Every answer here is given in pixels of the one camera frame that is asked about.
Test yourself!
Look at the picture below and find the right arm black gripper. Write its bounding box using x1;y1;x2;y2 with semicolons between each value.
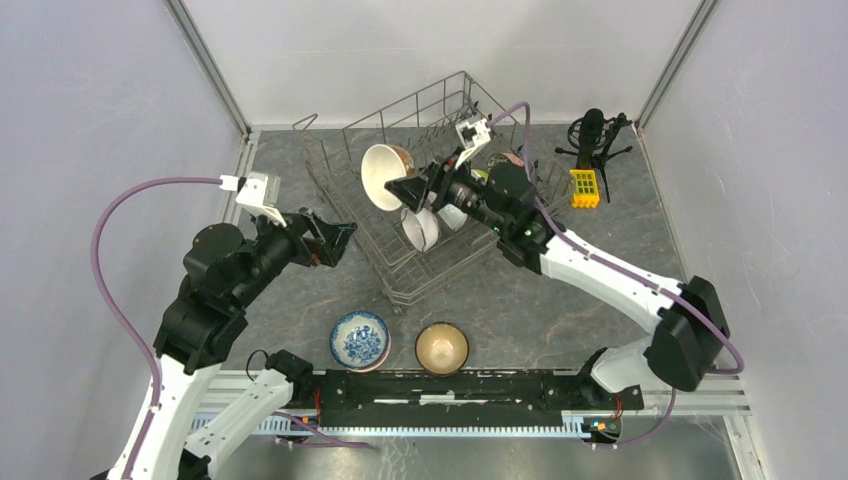
386;144;509;234

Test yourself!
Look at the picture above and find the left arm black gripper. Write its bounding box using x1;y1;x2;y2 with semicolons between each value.
232;200;359;306

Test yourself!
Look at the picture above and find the grey wire dish rack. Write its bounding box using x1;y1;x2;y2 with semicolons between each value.
305;71;574;309

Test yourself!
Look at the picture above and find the floral brown patterned bowl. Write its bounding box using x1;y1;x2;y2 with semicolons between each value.
487;152;525;169

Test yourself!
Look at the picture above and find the brown rimmed cream bowl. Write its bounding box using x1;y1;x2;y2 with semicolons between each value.
415;322;471;376

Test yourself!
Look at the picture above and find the green and white bowl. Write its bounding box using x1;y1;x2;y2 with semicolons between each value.
471;169;489;183

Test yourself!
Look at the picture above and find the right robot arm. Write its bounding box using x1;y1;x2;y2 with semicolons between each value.
358;145;729;408

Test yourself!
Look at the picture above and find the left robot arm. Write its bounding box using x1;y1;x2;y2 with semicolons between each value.
98;208;358;479

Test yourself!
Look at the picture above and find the blue floral bowl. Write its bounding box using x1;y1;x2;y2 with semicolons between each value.
329;310;391;369

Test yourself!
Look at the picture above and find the yellow block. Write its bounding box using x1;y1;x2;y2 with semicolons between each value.
570;169;601;209

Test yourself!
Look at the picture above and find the black microphone on tripod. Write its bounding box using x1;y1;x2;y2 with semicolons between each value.
554;108;633;202

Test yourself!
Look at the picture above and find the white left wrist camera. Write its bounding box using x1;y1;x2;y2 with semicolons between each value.
219;171;287;227

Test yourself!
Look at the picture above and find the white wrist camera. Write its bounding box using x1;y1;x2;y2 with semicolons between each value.
454;118;492;169
219;171;287;227

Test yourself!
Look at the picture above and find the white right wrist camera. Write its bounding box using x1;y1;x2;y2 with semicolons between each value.
454;118;492;169

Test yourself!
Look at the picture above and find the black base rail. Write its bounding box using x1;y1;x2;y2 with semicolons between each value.
312;369;644;428

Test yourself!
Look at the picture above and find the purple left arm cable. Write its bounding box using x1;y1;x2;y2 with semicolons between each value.
89;176;372;480

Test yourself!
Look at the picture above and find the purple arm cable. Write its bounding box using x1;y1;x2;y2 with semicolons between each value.
488;100;746;452
89;176;372;480

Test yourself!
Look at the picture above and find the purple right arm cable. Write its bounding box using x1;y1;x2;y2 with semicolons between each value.
488;100;746;452

